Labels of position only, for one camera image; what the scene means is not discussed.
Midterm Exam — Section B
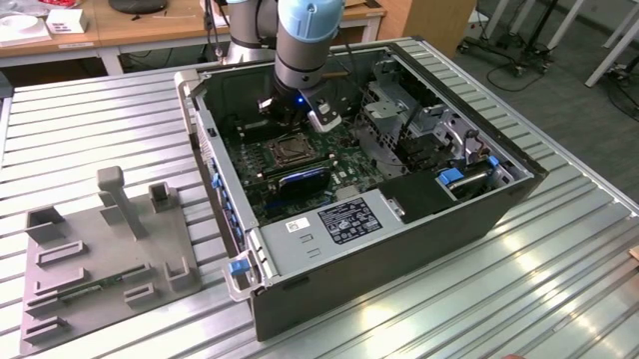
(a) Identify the wooden desk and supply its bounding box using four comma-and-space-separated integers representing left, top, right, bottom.
0, 0, 389, 76

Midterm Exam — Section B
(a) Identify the black open PC case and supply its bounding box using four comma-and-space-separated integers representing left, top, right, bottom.
173, 36, 550, 342

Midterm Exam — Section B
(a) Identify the installed green RAM stick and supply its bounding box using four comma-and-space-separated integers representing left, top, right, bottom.
261, 162, 331, 182

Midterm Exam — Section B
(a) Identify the black wheeled stand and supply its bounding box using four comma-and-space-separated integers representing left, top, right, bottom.
458, 0, 561, 78

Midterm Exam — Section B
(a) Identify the blue disk carrier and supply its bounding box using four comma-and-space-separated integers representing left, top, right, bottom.
435, 167, 466, 190

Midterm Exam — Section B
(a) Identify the white tray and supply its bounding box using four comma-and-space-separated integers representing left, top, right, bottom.
0, 13, 53, 48

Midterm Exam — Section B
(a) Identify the black power supply label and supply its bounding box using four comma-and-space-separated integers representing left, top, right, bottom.
317, 197, 385, 245

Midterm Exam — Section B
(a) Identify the green motherboard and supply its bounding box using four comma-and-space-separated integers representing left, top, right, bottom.
222, 110, 403, 221

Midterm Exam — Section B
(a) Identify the white cardboard box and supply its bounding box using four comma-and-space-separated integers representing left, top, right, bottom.
43, 8, 91, 35

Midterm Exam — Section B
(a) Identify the silver CPU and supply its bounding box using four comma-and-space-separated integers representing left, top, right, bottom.
282, 138, 311, 161

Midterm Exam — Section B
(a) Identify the metal socket cover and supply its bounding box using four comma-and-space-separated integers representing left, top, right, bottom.
269, 133, 323, 168

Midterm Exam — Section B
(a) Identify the black round object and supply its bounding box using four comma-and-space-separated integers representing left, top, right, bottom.
109, 0, 169, 14

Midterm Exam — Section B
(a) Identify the black air shroud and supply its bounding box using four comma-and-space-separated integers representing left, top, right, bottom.
378, 172, 463, 225

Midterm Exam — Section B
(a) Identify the grey parts rack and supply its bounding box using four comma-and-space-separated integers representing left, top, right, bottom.
18, 165, 205, 356

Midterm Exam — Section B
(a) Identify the wooden cabinet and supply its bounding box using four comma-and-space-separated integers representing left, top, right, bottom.
402, 0, 479, 60

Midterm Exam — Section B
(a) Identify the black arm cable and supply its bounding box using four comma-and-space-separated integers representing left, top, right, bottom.
199, 0, 234, 65

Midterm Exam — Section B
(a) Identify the silver power supply unit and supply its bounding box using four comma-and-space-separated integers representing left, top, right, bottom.
249, 188, 409, 289

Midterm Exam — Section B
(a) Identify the silver drive cage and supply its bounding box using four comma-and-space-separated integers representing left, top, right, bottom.
355, 58, 421, 175

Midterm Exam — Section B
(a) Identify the white table frame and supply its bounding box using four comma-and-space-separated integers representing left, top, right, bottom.
469, 0, 586, 52
584, 0, 639, 88

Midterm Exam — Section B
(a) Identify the CPU socket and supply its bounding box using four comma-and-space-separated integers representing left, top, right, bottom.
267, 132, 325, 169

